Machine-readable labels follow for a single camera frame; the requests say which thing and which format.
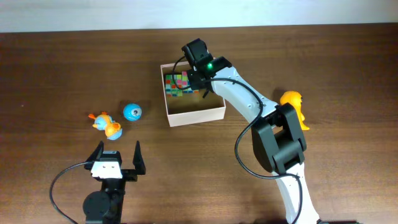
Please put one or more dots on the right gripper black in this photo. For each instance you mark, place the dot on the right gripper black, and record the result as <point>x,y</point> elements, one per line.
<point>195,80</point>

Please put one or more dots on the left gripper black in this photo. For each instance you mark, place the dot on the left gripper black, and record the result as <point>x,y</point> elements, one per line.
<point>132,175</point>

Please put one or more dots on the rubik's cube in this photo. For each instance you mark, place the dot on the rubik's cube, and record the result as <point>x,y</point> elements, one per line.
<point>183,82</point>
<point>173,85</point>

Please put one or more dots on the orange dinosaur toy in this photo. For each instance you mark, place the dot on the orange dinosaur toy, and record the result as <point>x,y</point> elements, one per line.
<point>295,99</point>

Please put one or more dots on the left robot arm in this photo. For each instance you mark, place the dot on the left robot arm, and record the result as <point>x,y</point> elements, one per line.
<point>106,205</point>

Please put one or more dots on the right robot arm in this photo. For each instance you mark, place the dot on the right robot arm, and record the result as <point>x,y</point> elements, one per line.
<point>277,136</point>

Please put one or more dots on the cardboard box container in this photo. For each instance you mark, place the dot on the cardboard box container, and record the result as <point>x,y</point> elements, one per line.
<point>190,108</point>

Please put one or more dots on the orange blue duck toy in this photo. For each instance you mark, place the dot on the orange blue duck toy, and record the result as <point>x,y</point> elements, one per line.
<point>104,122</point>

